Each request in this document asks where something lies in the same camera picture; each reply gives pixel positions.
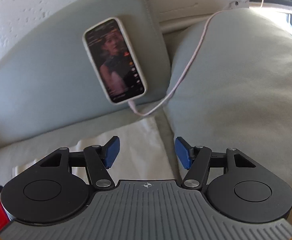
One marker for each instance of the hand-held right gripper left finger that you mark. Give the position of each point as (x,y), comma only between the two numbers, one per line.
(112,152)

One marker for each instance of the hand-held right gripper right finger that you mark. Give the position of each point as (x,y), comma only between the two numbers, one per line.
(182,152)

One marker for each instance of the beige hoodie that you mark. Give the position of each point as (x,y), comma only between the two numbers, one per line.
(126,142)

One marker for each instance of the grey-green side cushion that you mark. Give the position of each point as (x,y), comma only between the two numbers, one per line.
(236,92)

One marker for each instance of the white smartphone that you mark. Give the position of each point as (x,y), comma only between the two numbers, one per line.
(116,60)

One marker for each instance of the grey sofa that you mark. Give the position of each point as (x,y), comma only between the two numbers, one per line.
(36,80)

